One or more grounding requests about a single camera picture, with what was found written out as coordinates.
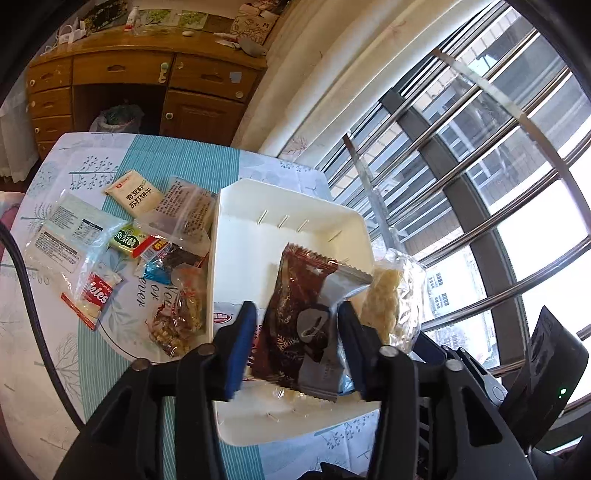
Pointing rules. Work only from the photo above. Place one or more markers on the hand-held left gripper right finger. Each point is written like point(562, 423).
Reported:
point(353, 350)

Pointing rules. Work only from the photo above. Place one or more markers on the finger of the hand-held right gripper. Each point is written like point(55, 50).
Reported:
point(427, 350)

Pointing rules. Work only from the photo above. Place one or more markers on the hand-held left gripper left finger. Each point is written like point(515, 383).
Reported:
point(240, 350)

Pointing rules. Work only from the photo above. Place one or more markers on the brown and grey snack packet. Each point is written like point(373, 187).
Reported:
point(286, 314)

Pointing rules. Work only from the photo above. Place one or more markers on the clear bag of mixed snacks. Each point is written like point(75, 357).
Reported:
point(180, 318)

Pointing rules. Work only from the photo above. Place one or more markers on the white plastic bin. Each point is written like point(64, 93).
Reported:
point(258, 240)

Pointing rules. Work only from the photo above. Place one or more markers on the white and red cookie packet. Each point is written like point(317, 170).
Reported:
point(92, 295)

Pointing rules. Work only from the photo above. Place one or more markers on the small green snack packet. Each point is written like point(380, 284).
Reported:
point(125, 241)

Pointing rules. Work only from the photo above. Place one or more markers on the beige cracker packet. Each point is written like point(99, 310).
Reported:
point(134, 194)

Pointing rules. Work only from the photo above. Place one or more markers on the large white clear-wrapped packet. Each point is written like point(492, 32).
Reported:
point(64, 235)

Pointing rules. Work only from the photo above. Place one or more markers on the small blue candy packet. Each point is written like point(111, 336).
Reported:
point(154, 272)

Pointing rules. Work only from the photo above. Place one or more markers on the red orange snack packet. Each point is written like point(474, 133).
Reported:
point(152, 249)

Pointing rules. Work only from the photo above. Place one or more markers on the clear zip bag printed label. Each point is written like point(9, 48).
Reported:
point(184, 207)

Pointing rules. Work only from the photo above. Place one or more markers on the metal window bars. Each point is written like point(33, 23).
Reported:
point(443, 161)

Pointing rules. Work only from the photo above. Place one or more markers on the cream floral curtain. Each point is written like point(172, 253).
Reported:
point(323, 69)

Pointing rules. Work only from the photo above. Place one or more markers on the white drawer safety latch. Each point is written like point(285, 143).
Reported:
point(161, 71)

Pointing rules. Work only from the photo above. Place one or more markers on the grey soft object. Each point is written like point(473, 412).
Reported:
point(251, 45)

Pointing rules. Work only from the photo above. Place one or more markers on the wooden desk with drawers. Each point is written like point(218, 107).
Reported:
point(120, 69)

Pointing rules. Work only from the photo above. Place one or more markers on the white lace cover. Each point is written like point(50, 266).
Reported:
point(14, 138)

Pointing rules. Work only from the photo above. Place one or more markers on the small white bottle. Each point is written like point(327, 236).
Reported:
point(132, 18)

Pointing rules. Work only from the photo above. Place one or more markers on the white power strip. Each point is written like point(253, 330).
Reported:
point(74, 33)

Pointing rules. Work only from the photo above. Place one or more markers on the dark floral pencil case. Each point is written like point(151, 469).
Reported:
point(101, 14)

